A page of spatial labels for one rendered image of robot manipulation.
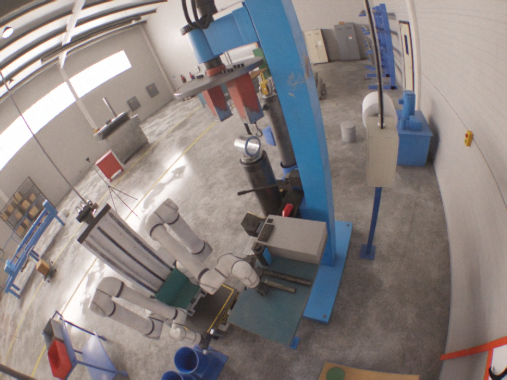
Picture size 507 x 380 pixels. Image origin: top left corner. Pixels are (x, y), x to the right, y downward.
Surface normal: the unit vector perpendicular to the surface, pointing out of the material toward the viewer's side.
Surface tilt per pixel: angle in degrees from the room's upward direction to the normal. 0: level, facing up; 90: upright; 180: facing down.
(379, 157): 90
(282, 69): 90
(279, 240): 0
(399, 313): 0
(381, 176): 90
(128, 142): 90
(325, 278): 0
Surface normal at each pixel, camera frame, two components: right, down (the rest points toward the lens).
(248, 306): -0.32, -0.71
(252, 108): 0.59, 0.37
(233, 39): -0.41, 0.70
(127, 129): 0.81, 0.14
